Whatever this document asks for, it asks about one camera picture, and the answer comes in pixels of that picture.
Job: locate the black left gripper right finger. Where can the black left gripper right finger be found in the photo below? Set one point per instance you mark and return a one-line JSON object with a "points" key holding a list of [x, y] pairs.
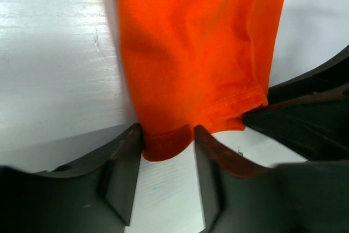
{"points": [[239, 195]]}

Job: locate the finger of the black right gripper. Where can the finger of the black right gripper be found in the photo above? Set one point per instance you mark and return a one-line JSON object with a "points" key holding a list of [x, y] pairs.
{"points": [[329, 75], [317, 132]]}

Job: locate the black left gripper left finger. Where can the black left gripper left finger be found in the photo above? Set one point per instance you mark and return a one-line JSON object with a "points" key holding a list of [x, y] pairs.
{"points": [[94, 193]]}

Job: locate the orange t shirt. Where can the orange t shirt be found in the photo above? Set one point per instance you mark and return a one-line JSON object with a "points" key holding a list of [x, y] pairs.
{"points": [[195, 62]]}

